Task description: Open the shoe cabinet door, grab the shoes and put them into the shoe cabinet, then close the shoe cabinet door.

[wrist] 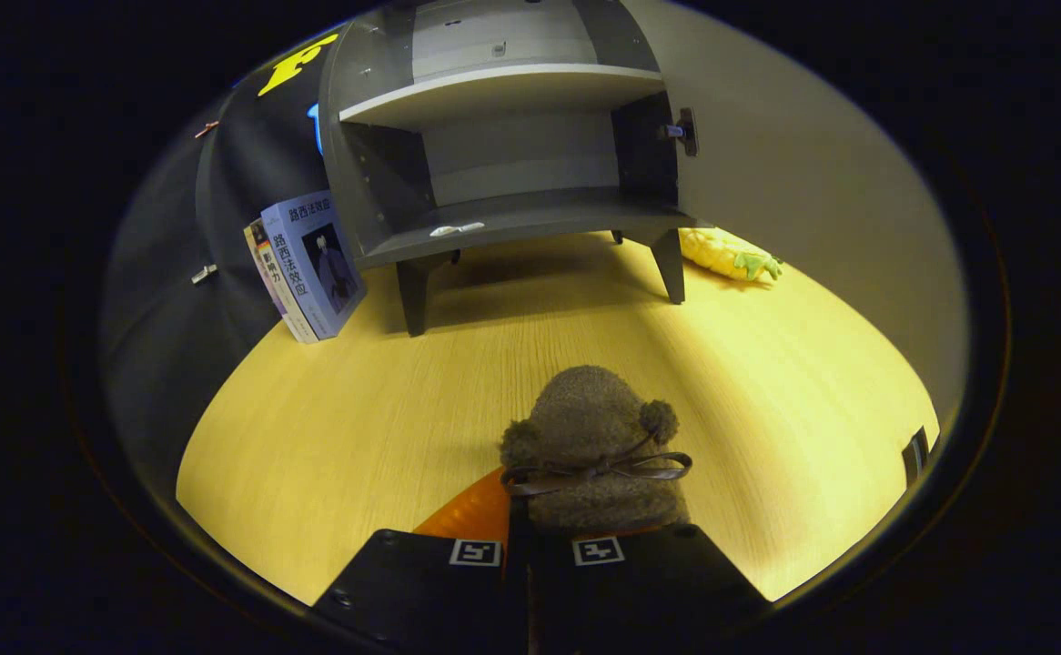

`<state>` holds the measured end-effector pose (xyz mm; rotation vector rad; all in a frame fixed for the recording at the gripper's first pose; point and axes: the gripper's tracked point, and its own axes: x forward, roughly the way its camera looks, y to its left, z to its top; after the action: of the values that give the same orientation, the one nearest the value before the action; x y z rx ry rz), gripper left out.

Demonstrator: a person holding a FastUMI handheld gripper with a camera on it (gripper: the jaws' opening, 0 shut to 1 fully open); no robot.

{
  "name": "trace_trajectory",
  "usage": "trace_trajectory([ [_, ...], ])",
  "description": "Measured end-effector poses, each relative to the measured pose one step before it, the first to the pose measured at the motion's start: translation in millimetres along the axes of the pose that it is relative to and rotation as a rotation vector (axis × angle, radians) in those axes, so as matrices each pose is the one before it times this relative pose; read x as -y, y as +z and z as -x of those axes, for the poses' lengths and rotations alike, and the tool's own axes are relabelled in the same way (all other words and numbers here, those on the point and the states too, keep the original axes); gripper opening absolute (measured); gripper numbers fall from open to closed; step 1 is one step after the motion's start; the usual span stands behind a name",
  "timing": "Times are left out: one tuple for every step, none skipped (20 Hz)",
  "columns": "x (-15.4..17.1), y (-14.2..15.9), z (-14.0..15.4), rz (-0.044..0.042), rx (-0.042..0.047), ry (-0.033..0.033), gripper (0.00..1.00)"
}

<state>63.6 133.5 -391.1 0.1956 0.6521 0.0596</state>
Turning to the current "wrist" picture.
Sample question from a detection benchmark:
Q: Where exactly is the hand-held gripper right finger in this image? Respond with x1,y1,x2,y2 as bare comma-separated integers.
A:
530,523,773,655

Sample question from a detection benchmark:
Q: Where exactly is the yellow corn plush toy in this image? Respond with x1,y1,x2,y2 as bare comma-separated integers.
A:
679,227,783,283

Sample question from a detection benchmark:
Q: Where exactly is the brown fluffy shoe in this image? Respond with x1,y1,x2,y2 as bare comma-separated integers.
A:
499,366,693,538

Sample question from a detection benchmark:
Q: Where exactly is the grey shoe cabinet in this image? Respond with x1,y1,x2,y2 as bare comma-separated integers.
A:
319,0,706,338

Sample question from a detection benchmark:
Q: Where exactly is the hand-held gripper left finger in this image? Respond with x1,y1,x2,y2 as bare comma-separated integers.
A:
312,466,532,655

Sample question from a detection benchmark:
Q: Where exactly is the black backdrop cloth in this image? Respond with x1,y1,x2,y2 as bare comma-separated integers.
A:
103,27,349,492

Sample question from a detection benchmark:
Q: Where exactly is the white book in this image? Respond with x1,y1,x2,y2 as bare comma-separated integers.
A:
244,218,320,345

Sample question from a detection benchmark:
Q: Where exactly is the blue book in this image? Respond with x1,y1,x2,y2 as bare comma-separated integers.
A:
260,189,368,340

